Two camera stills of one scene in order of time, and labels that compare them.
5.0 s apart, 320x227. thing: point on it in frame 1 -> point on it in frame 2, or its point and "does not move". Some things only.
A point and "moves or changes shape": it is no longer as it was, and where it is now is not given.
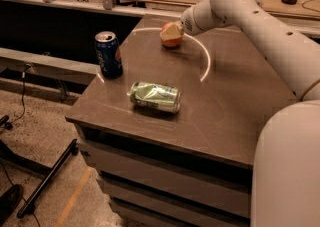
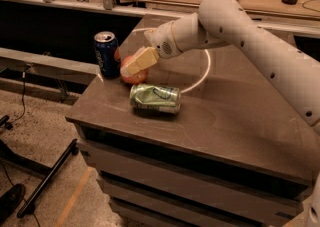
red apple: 171,34 moves or changes shape
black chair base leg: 30,204 does not move
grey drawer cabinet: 193,168 does not move
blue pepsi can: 106,46 does not move
